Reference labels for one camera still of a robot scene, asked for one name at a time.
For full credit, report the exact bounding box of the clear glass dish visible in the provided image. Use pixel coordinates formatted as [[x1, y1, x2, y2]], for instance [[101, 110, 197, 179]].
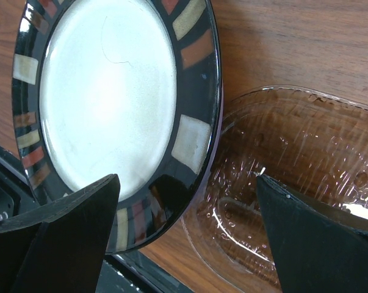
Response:
[[182, 85, 368, 292]]

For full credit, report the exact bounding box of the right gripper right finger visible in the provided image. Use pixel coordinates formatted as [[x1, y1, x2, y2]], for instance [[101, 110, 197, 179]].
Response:
[[256, 175, 368, 292]]

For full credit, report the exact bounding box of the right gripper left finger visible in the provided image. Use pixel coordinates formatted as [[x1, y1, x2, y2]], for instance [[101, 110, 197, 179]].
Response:
[[0, 174, 120, 292]]

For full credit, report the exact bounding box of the black striped plate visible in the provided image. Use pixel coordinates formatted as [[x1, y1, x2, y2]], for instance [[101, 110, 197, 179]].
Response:
[[12, 1, 223, 254]]

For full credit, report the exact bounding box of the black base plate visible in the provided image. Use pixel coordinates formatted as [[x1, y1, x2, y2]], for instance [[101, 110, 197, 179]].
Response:
[[0, 146, 192, 292]]

